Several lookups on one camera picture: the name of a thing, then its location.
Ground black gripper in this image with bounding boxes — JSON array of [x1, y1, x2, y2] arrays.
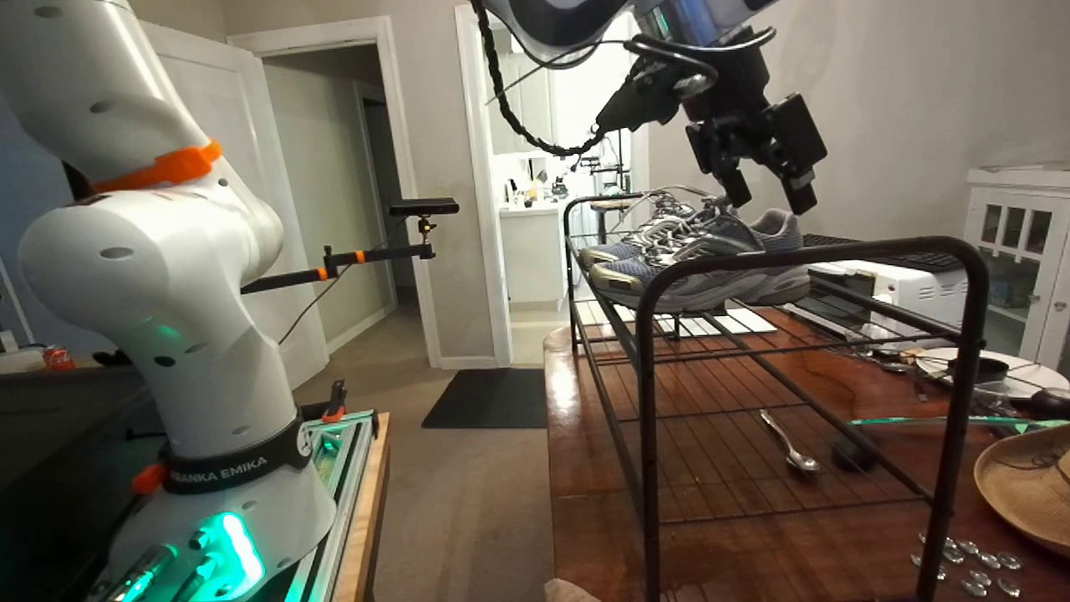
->
[[679, 32, 833, 219]]

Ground grey blue mesh sneaker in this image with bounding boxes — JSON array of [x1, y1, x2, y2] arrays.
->
[[576, 226, 818, 317], [629, 183, 808, 259]]

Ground white box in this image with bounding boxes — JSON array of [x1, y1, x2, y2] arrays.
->
[[816, 261, 968, 327]]

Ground white background counter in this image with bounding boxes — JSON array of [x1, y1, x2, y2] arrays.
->
[[495, 146, 576, 311]]

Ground white glass-door cabinet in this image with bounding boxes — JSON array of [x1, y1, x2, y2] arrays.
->
[[963, 164, 1070, 371]]

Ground white plate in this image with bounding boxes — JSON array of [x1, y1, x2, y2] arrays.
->
[[906, 345, 1070, 409]]

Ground silver metal spoon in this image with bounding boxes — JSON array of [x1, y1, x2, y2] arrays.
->
[[759, 409, 822, 483]]

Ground black metal shoe rack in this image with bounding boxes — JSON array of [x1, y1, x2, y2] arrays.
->
[[562, 192, 993, 602]]

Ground thin green strip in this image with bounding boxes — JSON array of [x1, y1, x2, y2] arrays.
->
[[845, 410, 1070, 436]]

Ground black door mat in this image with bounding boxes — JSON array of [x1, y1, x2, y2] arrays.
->
[[418, 364, 552, 430]]

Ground black boom stand orange clamps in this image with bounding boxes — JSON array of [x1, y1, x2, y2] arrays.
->
[[242, 194, 462, 298]]

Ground large tan curved wooden board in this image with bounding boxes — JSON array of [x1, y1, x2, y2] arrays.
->
[[971, 424, 1070, 562]]

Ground white interior door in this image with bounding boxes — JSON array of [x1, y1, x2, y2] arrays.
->
[[144, 20, 330, 388]]

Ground small beige rounded object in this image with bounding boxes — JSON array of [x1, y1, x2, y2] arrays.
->
[[542, 575, 605, 602]]

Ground wooden robot mounting platform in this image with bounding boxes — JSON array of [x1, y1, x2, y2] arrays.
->
[[64, 404, 395, 602]]

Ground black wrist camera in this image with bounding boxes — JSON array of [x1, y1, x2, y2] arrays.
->
[[596, 54, 721, 141]]

